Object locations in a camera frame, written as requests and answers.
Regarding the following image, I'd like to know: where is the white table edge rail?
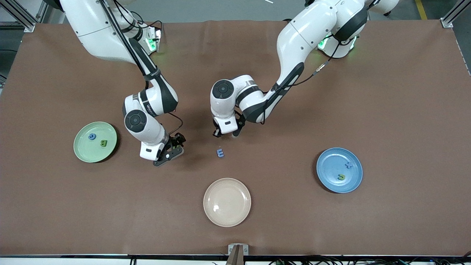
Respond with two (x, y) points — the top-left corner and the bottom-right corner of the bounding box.
(0, 255), (471, 265)

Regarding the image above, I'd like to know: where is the aluminium frame post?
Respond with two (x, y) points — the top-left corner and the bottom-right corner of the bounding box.
(441, 0), (471, 29)
(0, 0), (56, 33)

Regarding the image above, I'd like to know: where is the metal table edge bracket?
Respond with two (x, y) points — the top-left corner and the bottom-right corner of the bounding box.
(227, 244), (249, 265)

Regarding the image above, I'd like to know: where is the brown table cover sheet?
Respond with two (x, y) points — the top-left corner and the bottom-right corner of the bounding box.
(0, 19), (471, 256)

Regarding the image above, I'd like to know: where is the blue round plate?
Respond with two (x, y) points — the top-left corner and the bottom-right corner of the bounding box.
(316, 148), (363, 194)

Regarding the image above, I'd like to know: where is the green round plate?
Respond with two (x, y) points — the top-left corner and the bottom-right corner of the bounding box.
(73, 121), (118, 163)

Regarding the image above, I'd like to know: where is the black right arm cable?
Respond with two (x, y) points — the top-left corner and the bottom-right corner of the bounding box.
(99, 0), (184, 137)

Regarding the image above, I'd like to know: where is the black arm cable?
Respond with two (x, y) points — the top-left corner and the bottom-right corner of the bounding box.
(99, 0), (184, 137)
(262, 33), (365, 92)

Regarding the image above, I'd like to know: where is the black right base cable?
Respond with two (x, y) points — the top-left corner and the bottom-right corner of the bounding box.
(132, 13), (163, 32)

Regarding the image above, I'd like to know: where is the beige round plate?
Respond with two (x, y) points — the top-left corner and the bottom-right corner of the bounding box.
(203, 178), (252, 227)

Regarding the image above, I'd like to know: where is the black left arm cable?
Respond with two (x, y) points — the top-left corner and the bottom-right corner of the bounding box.
(262, 33), (365, 92)

